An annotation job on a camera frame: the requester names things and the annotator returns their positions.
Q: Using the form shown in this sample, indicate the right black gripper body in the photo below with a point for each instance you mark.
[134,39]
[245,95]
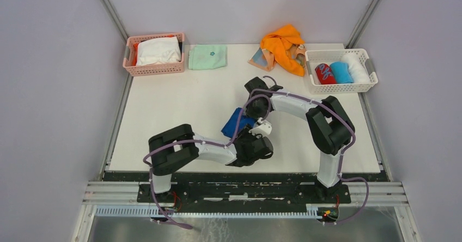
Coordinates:
[254,110]

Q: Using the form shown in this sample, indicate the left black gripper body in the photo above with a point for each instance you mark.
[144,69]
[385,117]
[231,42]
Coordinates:
[244,136]

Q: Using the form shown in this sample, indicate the blue microfiber towel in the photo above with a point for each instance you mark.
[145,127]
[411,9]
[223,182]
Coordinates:
[228,129]

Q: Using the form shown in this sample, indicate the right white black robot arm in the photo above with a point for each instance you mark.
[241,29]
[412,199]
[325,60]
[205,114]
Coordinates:
[331,128]

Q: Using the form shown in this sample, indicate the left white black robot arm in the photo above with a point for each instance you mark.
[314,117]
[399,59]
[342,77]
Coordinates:
[173,149]

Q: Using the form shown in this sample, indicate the patterned peach towel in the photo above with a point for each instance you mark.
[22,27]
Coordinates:
[265,60]

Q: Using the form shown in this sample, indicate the orange crumpled towel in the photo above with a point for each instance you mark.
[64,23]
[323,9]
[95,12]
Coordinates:
[279,43]

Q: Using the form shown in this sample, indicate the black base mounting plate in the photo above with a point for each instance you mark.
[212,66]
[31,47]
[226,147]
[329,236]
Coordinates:
[249,192]

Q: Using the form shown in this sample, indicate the white plastic basket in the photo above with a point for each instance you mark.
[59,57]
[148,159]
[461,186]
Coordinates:
[317,57]

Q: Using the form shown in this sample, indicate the red rolled towel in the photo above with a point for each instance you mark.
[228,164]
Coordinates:
[325,74]

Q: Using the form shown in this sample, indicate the mint green folded towel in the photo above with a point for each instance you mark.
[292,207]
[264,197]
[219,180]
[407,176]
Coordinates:
[207,57]

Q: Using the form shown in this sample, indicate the light blue rolled towel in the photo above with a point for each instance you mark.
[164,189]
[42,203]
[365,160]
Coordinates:
[341,73]

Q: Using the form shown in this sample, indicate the white rolled towel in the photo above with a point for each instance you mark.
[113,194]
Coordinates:
[356,70]

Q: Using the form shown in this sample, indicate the white towel in pink basket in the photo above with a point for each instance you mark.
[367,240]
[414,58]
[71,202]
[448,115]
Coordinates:
[158,51]

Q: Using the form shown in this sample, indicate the pink plastic basket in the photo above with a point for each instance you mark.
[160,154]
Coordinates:
[130,55]

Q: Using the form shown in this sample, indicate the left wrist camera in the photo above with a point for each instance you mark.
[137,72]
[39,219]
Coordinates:
[262,128]

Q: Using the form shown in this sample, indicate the white slotted cable duct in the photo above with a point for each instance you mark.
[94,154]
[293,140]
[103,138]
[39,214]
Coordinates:
[152,212]

